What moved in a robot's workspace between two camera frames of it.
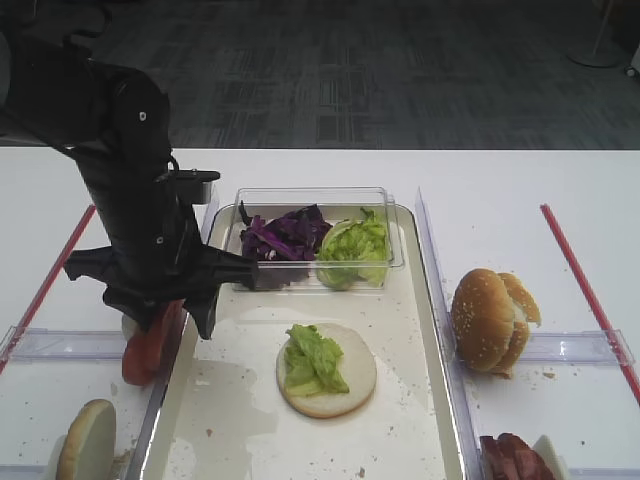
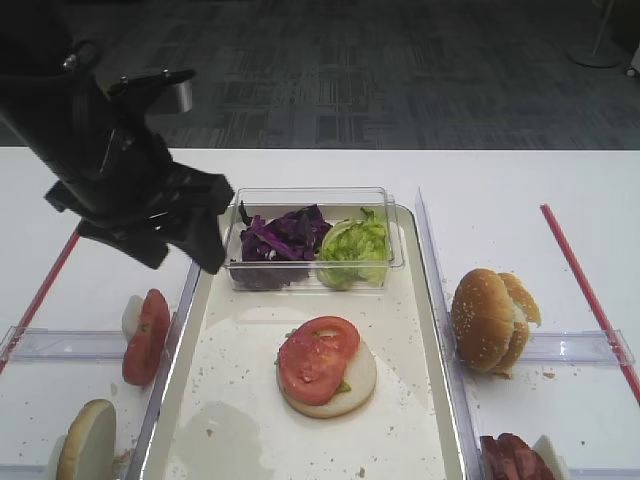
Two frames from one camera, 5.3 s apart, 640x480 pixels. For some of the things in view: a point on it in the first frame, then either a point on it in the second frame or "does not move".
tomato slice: [162, 343] to [313, 360]
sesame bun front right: [482, 319] does not move
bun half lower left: [89, 445] does not move
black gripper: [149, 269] to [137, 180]
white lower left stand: [54, 460] does not move
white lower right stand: [548, 454] does not move
